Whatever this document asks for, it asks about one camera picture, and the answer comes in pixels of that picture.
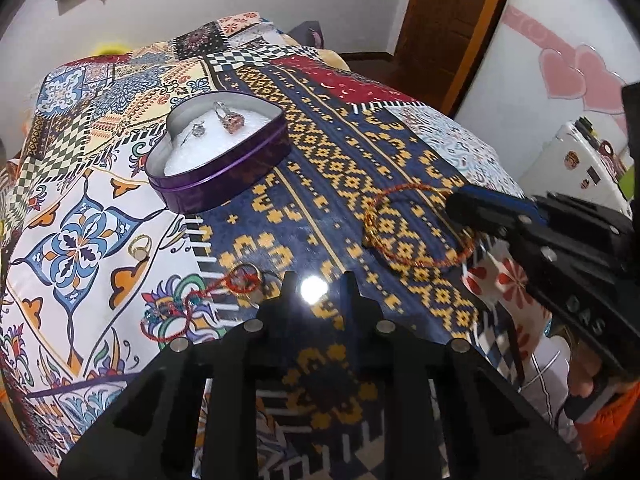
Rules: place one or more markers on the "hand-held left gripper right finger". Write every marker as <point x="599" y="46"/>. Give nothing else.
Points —
<point x="353" y="305"/>

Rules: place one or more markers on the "brown wooden door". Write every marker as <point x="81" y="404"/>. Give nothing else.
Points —
<point x="445" y="25"/>

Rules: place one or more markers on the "white appliance with stickers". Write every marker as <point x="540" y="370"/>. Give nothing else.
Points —
<point x="570" y="165"/>

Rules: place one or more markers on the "purple heart-shaped tin box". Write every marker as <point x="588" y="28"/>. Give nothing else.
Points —
<point x="225" y="170"/>

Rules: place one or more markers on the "gold bangle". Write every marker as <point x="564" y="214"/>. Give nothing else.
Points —
<point x="246" y="280"/>

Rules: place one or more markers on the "patchwork patterned blanket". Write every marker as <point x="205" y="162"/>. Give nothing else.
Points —
<point x="165" y="240"/>

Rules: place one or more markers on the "person's right hand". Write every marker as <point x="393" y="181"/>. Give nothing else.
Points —
<point x="584" y="367"/>

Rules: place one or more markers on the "orange cloth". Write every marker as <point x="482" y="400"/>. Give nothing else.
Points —
<point x="612" y="427"/>

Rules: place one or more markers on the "white wardrobe with pink hearts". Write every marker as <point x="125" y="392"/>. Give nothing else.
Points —
<point x="550" y="35"/>

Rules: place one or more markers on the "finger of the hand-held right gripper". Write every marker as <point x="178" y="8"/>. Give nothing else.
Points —
<point x="505" y="203"/>
<point x="470" y="212"/>

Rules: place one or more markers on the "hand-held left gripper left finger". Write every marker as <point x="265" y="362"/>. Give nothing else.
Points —
<point x="287" y="305"/>

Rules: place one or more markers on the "dark purple pillow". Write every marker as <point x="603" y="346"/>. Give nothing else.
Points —
<point x="309" y="35"/>

